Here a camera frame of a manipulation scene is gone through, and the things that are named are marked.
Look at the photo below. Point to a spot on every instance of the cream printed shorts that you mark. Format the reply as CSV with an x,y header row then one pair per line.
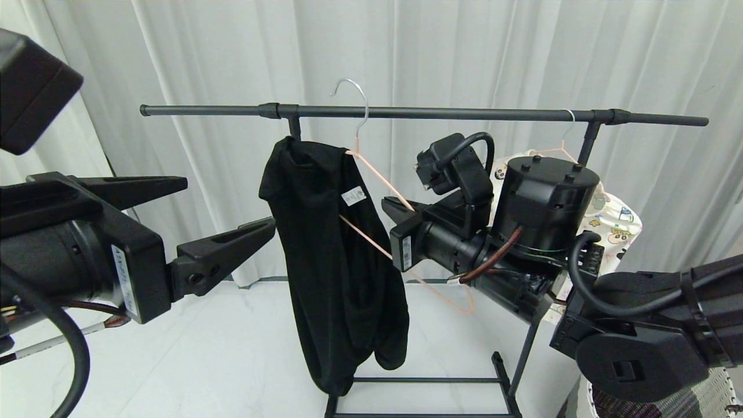
x,y
615,226

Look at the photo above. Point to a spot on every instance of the black garment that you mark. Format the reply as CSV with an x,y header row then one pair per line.
x,y
331,261

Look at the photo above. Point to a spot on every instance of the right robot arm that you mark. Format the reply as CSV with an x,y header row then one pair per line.
x,y
551,203

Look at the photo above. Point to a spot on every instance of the white curtain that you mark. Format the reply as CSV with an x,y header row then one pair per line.
x,y
203,58

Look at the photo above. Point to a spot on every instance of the pink clothes hanger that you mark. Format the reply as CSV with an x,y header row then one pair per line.
x,y
566,148
377,177

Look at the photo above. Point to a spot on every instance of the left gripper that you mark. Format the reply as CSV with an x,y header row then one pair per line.
x,y
58,255

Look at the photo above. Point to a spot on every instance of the white laundry basket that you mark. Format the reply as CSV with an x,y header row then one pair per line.
x,y
696,400

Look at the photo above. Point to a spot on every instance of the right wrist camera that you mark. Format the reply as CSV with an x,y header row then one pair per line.
x,y
458,174

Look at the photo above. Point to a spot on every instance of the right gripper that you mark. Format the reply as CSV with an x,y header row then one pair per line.
x,y
441,247

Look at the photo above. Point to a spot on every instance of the black clothes rack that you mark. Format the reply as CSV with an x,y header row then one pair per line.
x,y
464,113

